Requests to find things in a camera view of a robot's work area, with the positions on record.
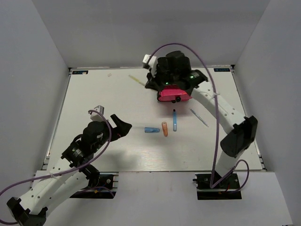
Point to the blue utility knife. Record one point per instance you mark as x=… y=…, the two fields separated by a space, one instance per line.
x=174 y=121

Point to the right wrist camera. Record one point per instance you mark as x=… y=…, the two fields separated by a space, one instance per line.
x=150 y=63

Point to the blue pen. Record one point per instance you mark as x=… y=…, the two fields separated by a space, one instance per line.
x=199 y=117

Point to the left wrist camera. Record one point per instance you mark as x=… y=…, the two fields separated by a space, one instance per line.
x=97 y=112

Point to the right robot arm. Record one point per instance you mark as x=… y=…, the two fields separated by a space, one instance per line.
x=240 y=130

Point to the blue correction tape case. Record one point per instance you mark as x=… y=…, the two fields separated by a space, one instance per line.
x=151 y=130

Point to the black drawer cabinet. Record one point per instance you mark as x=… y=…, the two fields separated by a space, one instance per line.
x=183 y=63

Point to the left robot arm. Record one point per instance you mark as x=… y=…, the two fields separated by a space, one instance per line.
x=72 y=172

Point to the pink bottom drawer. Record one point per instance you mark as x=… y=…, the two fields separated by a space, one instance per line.
x=167 y=99

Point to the corner label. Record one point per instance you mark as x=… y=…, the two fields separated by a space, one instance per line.
x=221 y=69
x=80 y=72

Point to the left corner label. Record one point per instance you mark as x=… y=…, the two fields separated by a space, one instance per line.
x=80 y=72

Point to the right corner label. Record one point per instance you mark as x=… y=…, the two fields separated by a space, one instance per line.
x=221 y=69

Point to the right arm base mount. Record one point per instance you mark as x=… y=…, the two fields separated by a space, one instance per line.
x=223 y=191

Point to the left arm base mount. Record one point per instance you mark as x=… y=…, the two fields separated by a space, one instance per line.
x=103 y=187

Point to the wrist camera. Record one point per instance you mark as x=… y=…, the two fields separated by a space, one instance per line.
x=150 y=63
x=97 y=112

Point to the orange correction tape case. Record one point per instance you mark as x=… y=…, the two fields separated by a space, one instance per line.
x=164 y=129

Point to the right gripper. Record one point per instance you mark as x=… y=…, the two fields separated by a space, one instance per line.
x=153 y=82

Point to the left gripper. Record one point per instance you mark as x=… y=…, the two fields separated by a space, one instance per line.
x=122 y=130

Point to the yellow highlighter pen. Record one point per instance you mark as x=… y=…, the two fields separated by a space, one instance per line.
x=136 y=80

